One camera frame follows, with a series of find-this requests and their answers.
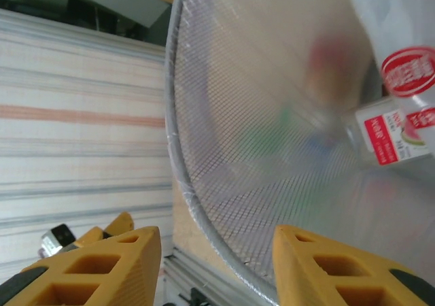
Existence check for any aluminium rail frame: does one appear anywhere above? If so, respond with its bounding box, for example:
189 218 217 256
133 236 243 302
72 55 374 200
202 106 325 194
162 246 273 306

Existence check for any clear bottle red label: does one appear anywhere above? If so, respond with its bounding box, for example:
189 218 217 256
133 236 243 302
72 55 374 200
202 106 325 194
346 0 435 133

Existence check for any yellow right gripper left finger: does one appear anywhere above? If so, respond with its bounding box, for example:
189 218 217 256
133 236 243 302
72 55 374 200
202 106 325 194
0 226 162 306

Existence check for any small bottle red watermelon label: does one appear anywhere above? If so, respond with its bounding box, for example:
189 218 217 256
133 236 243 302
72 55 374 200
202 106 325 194
343 98 435 167

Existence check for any clear plastic trash bin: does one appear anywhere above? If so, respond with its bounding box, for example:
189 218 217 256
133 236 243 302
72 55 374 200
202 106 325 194
164 0 435 306

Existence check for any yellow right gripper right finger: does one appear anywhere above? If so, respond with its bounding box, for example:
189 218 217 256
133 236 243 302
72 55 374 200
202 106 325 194
273 224 435 306

